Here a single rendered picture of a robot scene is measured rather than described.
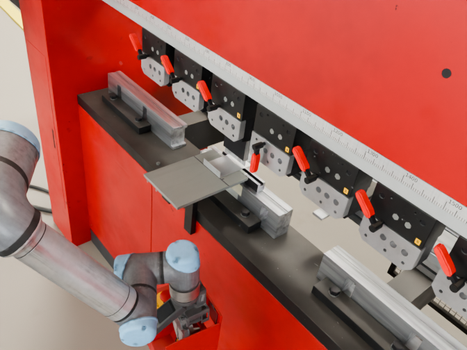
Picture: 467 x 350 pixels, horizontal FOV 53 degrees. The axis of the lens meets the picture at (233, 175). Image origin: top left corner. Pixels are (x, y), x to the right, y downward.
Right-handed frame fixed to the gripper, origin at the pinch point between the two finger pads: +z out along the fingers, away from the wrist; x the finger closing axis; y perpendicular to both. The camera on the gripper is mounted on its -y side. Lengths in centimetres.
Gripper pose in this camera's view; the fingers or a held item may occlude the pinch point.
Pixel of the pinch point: (179, 339)
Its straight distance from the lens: 135.9
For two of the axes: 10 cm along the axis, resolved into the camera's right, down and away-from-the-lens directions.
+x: -5.1, -5.6, 6.5
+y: 8.6, -3.0, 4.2
